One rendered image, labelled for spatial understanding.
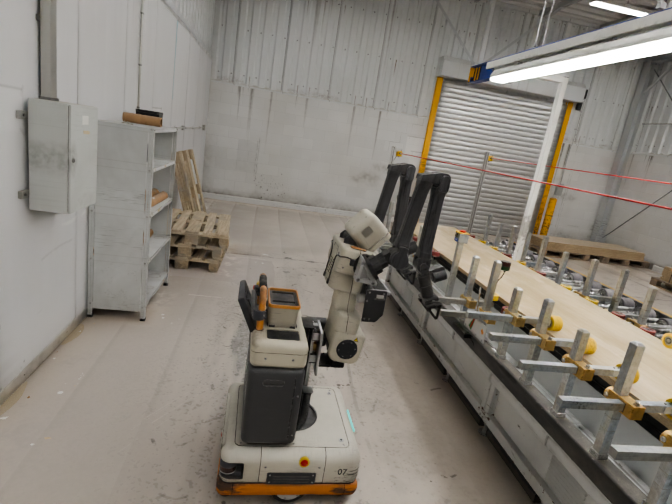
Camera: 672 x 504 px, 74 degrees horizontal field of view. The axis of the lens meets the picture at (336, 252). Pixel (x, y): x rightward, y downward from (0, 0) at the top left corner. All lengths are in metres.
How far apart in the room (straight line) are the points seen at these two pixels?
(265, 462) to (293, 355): 0.53
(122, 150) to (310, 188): 6.76
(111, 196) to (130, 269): 0.59
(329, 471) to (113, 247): 2.45
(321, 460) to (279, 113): 8.40
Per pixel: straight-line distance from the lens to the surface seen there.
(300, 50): 10.07
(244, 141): 9.95
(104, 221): 3.85
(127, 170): 3.73
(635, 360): 1.92
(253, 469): 2.27
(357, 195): 10.23
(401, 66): 10.44
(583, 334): 2.09
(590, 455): 2.08
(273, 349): 1.97
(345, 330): 2.15
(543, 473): 2.78
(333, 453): 2.30
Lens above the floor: 1.70
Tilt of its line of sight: 14 degrees down
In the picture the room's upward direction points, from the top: 9 degrees clockwise
